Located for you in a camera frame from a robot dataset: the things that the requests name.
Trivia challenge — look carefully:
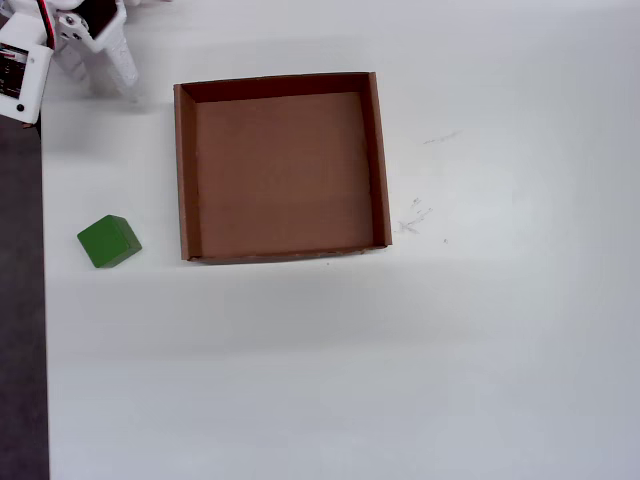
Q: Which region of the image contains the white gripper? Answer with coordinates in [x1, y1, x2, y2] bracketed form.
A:
[29, 0, 140, 102]

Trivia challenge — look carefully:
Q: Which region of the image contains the green cube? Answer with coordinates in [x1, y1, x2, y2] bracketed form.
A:
[76, 214, 143, 270]

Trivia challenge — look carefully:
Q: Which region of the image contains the brown cardboard box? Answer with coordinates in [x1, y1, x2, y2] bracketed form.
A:
[173, 71, 394, 265]

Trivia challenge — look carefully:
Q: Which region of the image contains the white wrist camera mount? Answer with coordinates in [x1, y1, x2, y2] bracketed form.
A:
[0, 12, 53, 125]

